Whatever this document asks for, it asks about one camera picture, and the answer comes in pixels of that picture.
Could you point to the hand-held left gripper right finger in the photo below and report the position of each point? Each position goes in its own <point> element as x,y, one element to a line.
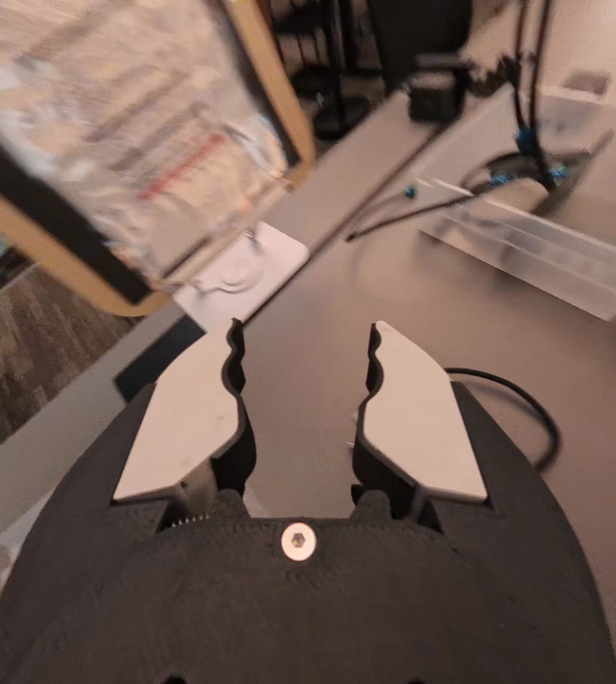
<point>420,422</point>

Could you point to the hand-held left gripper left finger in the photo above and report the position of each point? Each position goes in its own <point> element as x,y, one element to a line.
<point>185,422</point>

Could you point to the clear plastic organizer bin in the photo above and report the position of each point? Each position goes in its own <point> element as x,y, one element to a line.
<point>553,251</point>

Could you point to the dark desk pad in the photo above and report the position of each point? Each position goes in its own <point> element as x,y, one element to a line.
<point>153,358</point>

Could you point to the white sign stand base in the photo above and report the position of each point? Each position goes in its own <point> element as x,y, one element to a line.
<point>243,278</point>

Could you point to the instruction sign on wooden board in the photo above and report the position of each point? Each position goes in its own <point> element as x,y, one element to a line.
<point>99,133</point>

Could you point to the black power adapter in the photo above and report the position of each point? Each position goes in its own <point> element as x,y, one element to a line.
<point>433,99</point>

